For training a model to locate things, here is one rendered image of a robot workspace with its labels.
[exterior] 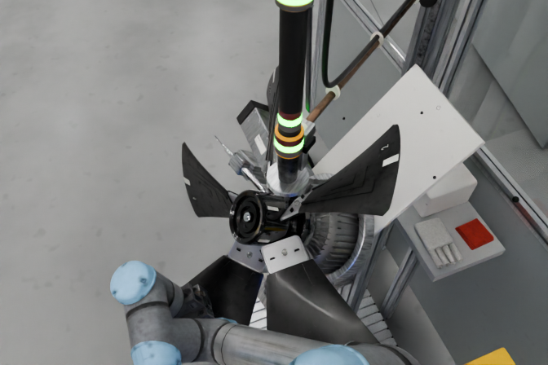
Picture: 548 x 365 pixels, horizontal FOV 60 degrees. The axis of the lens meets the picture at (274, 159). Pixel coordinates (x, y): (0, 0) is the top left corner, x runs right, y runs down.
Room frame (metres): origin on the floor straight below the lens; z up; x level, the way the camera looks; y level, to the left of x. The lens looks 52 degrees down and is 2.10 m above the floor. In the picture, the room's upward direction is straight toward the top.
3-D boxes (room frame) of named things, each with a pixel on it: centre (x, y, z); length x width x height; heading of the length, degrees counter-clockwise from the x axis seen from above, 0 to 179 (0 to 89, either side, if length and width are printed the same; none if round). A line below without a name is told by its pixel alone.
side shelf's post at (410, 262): (0.77, -0.49, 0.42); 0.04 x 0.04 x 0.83; 21
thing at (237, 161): (0.79, 0.09, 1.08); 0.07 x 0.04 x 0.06; 32
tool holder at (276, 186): (0.47, -0.03, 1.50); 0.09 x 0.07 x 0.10; 146
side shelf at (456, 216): (0.77, -0.49, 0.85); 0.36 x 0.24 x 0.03; 21
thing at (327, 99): (0.72, -0.19, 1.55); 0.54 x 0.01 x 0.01; 146
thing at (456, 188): (0.85, -0.49, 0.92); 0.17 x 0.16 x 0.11; 111
